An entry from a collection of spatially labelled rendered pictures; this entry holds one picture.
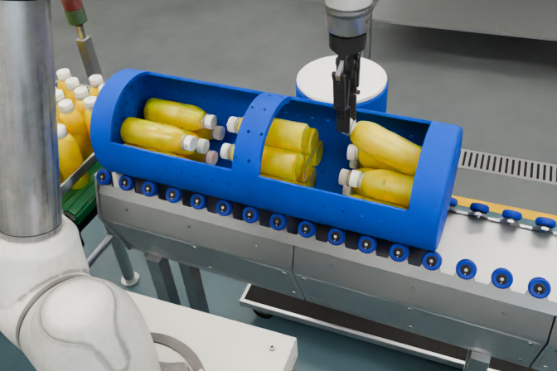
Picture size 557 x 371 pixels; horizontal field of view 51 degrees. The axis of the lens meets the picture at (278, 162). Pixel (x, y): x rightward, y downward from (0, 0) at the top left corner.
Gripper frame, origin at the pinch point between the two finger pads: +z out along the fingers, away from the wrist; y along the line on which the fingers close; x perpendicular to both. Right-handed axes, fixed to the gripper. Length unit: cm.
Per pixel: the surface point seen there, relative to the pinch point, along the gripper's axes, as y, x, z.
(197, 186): -14.0, 33.1, 19.4
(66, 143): -11, 75, 19
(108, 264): 24, 119, 125
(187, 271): 4, 58, 82
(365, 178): -7.1, -6.9, 11.2
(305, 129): 0.2, 10.0, 6.8
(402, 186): -7.8, -15.1, 10.6
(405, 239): -13.8, -17.9, 20.1
